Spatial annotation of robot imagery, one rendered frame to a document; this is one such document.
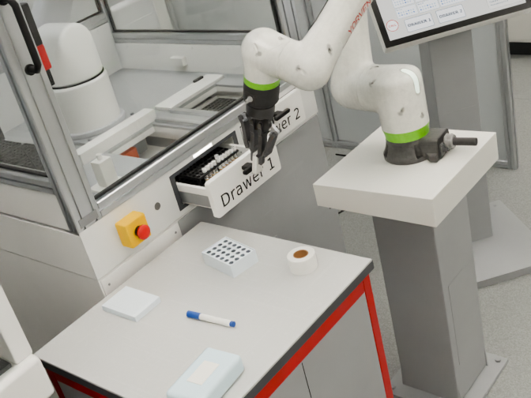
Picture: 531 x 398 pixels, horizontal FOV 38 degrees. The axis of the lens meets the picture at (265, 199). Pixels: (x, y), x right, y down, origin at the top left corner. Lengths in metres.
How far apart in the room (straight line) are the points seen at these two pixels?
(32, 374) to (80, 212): 0.48
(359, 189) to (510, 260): 1.17
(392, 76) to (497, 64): 1.57
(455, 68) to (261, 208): 0.89
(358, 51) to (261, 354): 0.90
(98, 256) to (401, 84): 0.90
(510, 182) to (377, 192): 1.71
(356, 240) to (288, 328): 1.70
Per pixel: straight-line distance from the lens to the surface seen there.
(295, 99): 2.53
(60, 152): 1.93
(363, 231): 3.45
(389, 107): 2.07
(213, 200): 2.08
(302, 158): 2.61
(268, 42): 1.87
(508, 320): 2.87
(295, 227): 2.64
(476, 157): 2.12
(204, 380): 1.61
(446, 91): 2.89
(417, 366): 2.54
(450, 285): 2.30
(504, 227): 3.28
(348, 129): 4.16
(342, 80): 2.16
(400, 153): 2.12
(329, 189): 2.11
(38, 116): 1.89
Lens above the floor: 1.82
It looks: 28 degrees down
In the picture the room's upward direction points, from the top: 15 degrees counter-clockwise
